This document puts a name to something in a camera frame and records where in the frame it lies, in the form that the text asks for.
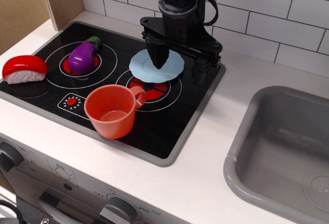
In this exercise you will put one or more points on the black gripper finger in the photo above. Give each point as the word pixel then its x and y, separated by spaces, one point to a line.
pixel 200 68
pixel 158 52

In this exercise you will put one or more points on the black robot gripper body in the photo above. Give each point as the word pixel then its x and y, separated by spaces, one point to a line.
pixel 183 34

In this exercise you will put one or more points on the orange plastic cup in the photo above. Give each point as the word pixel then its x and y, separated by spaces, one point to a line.
pixel 111 109

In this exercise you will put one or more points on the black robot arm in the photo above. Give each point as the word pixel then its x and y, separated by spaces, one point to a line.
pixel 187 7

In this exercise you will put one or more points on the light blue plate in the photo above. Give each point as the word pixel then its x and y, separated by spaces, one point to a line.
pixel 141 67

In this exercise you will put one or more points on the black toy stovetop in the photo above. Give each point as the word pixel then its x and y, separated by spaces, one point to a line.
pixel 162 125

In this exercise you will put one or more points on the purple toy eggplant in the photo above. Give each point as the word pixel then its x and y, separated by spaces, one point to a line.
pixel 81 59

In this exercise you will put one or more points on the grey sink basin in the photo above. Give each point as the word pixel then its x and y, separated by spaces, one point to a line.
pixel 278 160

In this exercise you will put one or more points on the red toy sushi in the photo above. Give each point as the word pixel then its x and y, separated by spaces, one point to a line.
pixel 24 68

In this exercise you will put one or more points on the wooden side panel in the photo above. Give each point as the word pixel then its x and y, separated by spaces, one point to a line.
pixel 21 17

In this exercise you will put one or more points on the grey right oven knob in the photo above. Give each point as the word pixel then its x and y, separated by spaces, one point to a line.
pixel 118 211

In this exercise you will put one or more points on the grey oven knob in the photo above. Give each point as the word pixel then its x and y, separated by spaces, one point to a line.
pixel 10 157
pixel 118 211

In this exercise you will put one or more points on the grey left oven knob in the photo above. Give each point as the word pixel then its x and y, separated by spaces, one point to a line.
pixel 10 157

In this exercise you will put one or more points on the grey oven door handle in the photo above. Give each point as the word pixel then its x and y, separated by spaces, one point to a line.
pixel 66 210

